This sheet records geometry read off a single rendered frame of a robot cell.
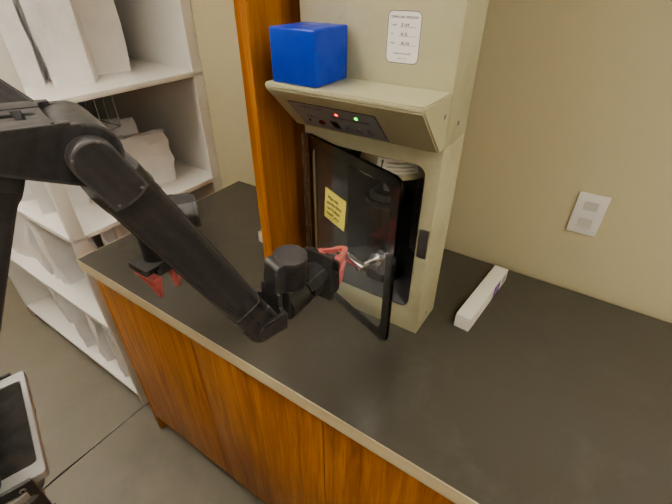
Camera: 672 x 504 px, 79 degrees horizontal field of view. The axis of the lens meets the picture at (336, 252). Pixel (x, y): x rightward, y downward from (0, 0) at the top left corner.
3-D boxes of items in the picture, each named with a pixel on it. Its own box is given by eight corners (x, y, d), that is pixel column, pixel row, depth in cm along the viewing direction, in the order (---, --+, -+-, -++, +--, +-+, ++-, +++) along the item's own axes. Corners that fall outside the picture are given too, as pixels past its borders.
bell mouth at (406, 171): (380, 145, 102) (381, 123, 99) (447, 160, 94) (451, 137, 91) (341, 168, 90) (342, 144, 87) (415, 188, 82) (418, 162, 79)
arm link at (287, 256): (231, 313, 71) (259, 343, 66) (225, 261, 64) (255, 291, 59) (287, 285, 77) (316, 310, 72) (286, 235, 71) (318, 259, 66)
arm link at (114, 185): (18, 127, 39) (48, 167, 32) (69, 91, 40) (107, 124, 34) (233, 318, 72) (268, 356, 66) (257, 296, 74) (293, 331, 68)
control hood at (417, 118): (303, 120, 89) (301, 70, 83) (445, 150, 74) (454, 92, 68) (267, 134, 81) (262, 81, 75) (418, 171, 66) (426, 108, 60)
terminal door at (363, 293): (312, 275, 112) (307, 131, 89) (387, 343, 91) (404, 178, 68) (310, 276, 111) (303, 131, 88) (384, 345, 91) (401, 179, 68)
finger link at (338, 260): (359, 242, 81) (333, 266, 75) (358, 271, 85) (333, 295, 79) (331, 232, 84) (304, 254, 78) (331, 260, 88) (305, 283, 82)
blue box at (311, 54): (305, 72, 82) (303, 21, 77) (347, 78, 77) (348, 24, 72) (272, 81, 75) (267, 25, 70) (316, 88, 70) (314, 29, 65)
